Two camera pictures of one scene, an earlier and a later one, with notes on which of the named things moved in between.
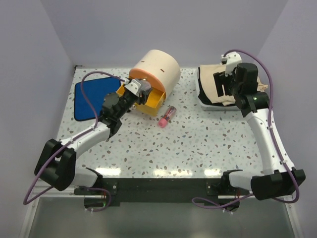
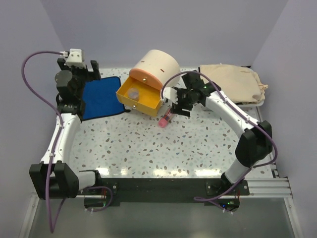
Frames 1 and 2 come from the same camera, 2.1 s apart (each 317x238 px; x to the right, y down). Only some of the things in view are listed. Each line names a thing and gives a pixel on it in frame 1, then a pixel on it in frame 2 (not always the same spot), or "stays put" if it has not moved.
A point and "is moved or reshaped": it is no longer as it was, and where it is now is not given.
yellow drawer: [154, 100] stays put
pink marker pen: [170, 112] stays put
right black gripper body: [236, 87] to [185, 101]
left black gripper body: [128, 102] to [82, 75]
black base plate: [212, 191] stays put
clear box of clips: [145, 85] is moved or reshaped
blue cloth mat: [95, 90] stays put
